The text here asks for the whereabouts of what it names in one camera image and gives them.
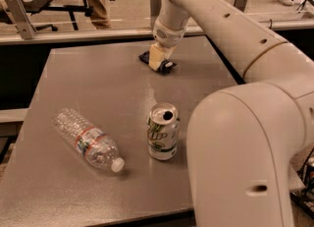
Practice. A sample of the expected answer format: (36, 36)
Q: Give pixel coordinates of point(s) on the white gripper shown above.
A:
(169, 36)

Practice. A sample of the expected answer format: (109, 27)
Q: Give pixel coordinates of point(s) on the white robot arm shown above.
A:
(240, 139)

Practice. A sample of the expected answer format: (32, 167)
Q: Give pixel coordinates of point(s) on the white green 7up can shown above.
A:
(163, 131)

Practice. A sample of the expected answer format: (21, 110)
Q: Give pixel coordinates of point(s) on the person legs tan trousers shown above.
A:
(99, 17)

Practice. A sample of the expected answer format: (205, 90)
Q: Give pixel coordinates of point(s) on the clear plastic water bottle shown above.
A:
(95, 146)

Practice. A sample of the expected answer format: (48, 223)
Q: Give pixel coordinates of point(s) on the middle metal barrier bracket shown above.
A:
(155, 6)

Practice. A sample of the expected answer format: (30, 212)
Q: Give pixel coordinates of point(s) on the metal barrier rail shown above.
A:
(126, 33)

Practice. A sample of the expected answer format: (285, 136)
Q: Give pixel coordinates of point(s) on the left metal barrier bracket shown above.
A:
(18, 12)

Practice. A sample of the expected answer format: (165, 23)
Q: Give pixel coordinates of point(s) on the black wire rack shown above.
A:
(304, 199)

